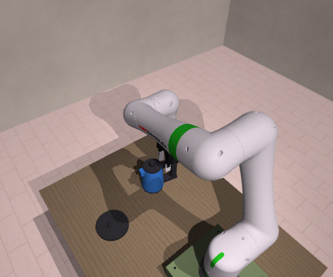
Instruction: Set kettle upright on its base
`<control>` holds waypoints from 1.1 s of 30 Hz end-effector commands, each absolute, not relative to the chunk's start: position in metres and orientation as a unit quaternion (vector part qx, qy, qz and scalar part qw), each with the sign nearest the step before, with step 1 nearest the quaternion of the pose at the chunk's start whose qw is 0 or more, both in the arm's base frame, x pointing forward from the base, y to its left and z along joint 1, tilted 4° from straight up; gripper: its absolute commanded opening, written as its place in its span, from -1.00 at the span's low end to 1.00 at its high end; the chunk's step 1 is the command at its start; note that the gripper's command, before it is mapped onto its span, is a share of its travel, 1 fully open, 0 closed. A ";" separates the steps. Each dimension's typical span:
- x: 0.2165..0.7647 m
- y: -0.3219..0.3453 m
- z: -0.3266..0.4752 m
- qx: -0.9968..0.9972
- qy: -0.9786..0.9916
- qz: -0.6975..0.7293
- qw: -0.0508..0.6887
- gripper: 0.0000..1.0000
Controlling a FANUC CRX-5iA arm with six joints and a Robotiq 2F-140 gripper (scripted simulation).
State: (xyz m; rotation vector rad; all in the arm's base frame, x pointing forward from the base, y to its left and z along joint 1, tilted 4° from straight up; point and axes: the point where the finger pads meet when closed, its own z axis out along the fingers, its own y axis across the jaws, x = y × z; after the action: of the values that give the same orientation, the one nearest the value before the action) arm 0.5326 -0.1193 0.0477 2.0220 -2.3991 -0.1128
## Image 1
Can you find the dark grey round disc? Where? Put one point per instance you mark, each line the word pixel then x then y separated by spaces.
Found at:
pixel 112 225

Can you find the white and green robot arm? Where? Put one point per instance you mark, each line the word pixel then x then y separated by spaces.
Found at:
pixel 249 141

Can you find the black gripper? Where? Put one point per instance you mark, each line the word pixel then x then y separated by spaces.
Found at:
pixel 168 157

